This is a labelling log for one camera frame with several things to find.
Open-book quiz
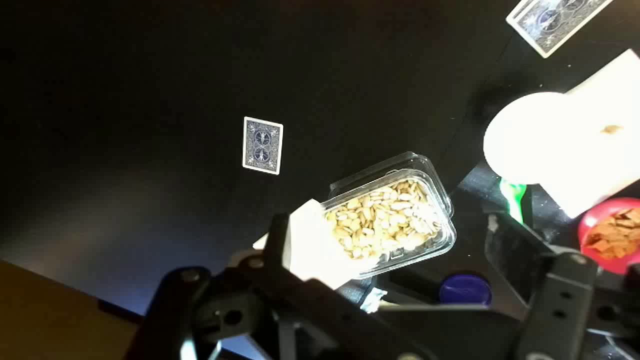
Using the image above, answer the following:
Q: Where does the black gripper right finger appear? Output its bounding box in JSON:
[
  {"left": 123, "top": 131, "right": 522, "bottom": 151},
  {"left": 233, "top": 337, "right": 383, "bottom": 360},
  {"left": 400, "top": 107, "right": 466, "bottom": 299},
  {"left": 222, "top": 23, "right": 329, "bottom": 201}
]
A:
[{"left": 482, "top": 202, "right": 640, "bottom": 360}]

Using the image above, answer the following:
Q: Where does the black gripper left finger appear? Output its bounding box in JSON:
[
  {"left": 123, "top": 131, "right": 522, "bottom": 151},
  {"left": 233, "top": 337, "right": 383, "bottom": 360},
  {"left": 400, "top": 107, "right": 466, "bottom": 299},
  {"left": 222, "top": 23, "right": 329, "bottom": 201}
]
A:
[{"left": 127, "top": 212, "right": 296, "bottom": 360}]

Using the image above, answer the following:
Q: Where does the pink plastic bowl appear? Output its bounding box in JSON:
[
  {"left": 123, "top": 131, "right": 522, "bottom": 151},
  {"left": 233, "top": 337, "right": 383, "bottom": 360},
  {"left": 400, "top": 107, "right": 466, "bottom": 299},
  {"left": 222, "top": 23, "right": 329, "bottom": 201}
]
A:
[{"left": 576, "top": 196, "right": 640, "bottom": 276}]

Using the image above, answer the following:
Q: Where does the brown cereal squares heap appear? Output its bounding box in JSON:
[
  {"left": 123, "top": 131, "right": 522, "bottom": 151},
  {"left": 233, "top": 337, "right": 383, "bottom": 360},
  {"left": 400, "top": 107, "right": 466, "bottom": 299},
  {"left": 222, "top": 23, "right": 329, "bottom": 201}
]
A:
[{"left": 589, "top": 207, "right": 640, "bottom": 262}]

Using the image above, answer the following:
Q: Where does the white round bowl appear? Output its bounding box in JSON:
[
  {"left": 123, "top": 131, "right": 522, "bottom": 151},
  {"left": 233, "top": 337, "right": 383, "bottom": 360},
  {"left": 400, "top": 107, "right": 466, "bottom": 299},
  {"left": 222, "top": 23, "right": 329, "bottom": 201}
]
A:
[{"left": 482, "top": 89, "right": 583, "bottom": 188}]

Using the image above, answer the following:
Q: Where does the dark blue round lid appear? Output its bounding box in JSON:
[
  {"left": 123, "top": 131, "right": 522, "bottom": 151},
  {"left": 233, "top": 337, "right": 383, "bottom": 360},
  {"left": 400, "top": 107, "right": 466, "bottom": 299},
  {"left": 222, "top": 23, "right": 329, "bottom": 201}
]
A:
[{"left": 437, "top": 269, "right": 497, "bottom": 308}]

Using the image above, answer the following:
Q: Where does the blue-backed playing card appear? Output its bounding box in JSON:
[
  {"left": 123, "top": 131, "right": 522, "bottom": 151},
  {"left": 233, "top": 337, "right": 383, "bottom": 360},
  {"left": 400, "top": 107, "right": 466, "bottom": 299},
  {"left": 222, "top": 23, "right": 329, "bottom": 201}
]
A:
[
  {"left": 505, "top": 0, "right": 614, "bottom": 60},
  {"left": 241, "top": 114, "right": 287, "bottom": 179}
]

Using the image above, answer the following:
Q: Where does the pale cereal flakes heap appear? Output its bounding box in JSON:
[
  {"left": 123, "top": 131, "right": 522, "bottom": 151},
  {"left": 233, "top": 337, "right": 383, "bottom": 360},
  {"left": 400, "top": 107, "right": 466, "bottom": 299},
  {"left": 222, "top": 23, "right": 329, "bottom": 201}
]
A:
[{"left": 324, "top": 177, "right": 448, "bottom": 262}]

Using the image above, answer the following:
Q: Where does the clear plastic food container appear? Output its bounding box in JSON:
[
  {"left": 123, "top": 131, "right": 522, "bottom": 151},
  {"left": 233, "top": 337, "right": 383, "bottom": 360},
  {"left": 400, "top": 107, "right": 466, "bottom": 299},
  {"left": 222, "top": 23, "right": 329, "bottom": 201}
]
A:
[{"left": 323, "top": 151, "right": 461, "bottom": 280}]

